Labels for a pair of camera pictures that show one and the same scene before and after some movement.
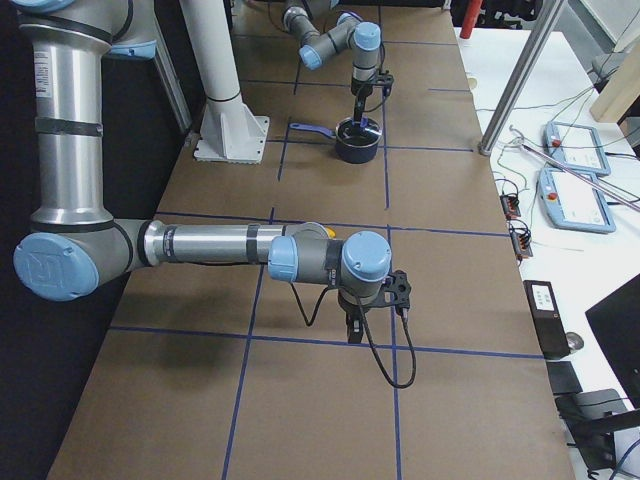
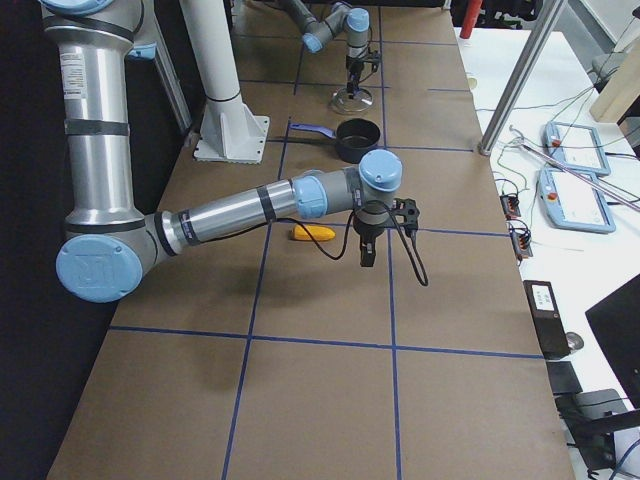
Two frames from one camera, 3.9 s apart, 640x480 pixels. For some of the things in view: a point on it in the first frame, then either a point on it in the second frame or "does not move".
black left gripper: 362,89 -> 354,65
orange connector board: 510,206 does not move
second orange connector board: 521,243 does not move
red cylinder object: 471,14 does not move
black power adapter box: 546,318 does not move
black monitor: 616,323 does not move
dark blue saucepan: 353,144 does not move
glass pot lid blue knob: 358,134 -> 361,101
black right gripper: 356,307 -> 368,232
